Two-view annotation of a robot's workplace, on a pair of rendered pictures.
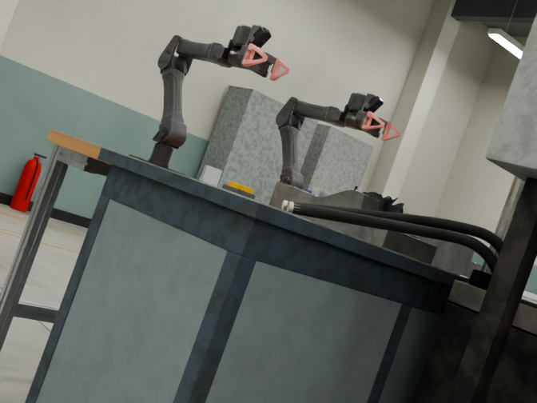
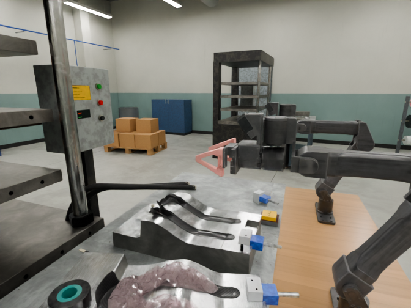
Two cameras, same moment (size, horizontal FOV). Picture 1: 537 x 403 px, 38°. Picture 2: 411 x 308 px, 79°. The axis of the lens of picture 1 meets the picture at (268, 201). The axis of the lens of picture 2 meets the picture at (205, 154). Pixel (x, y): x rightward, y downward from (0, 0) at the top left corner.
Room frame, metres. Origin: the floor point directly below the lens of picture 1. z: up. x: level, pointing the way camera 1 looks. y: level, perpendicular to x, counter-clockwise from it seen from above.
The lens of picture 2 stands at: (3.28, -0.59, 1.36)
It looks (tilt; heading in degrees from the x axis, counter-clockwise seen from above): 14 degrees down; 153
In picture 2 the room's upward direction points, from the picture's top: straight up
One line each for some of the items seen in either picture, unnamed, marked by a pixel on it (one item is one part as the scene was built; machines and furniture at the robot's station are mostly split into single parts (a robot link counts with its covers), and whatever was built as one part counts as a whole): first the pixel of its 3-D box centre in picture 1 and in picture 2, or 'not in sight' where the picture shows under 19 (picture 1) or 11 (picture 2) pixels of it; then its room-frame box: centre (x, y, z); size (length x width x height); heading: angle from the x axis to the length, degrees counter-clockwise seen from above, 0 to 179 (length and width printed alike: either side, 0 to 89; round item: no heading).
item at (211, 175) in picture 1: (207, 175); (266, 199); (2.38, 0.20, 0.83); 0.13 x 0.05 x 0.05; 16
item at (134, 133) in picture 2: not in sight; (136, 134); (-2.61, 0.53, 0.37); 1.20 x 0.82 x 0.74; 47
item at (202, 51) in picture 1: (197, 60); (331, 134); (2.57, 0.38, 1.17); 0.30 x 0.09 x 0.12; 44
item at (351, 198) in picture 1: (353, 215); (189, 224); (2.50, -0.27, 0.87); 0.50 x 0.26 x 0.14; 43
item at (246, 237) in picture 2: (309, 194); (260, 242); (2.74, -0.13, 0.89); 0.13 x 0.05 x 0.05; 43
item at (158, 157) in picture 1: (161, 156); (325, 205); (2.58, 0.38, 0.84); 0.20 x 0.07 x 0.08; 134
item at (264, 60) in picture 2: not in sight; (246, 106); (-1.25, 2.67, 1.03); 1.54 x 0.94 x 2.06; 129
